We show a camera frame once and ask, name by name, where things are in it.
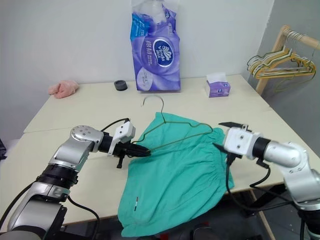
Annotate pink cloth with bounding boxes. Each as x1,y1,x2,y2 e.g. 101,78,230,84
47,79,80,99

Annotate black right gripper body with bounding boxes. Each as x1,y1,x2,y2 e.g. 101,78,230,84
225,151,243,167

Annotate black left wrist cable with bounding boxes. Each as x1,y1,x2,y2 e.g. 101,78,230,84
100,117,131,132

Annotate black object at wall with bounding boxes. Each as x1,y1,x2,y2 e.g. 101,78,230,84
0,138,8,161

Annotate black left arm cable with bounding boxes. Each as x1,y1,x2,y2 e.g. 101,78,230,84
66,194,101,228

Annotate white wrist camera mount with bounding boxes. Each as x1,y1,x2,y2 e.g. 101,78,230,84
222,126,264,159
107,121,137,157

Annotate black tape roll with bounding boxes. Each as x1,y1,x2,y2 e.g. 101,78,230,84
113,79,129,92

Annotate yellow wire hanger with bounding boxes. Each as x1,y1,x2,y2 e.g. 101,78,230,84
252,46,317,80

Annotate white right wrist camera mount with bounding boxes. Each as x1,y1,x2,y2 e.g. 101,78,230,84
222,126,264,159

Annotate green shorts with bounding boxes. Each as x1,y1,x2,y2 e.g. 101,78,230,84
117,111,236,238

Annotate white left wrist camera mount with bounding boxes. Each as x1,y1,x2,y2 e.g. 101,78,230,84
107,121,137,157

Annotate wooden clothes rack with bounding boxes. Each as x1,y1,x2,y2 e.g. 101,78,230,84
255,24,320,96

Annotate black table frame bracket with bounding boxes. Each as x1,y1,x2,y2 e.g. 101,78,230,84
240,186,301,219

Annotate green wire hanger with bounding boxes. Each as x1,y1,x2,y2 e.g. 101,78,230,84
246,51,288,74

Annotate white wire hanger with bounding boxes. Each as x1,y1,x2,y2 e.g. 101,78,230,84
249,31,312,76

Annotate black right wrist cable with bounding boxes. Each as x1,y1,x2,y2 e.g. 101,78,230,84
249,158,300,204

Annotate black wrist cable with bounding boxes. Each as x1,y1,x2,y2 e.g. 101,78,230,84
249,158,300,204
100,117,131,132

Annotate wooden table leg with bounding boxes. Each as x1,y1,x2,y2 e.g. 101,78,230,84
249,190,274,240

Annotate purple tissue multipack bag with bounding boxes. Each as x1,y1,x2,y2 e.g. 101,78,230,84
129,0,182,94

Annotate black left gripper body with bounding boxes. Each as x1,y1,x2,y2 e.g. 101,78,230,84
113,141,138,170

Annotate small purple tissue box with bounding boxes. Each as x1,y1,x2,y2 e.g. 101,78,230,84
205,72,231,99

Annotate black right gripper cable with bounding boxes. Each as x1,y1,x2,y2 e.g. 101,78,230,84
224,155,256,213

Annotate thin wire hanger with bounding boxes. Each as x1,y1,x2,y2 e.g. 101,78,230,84
131,95,214,154

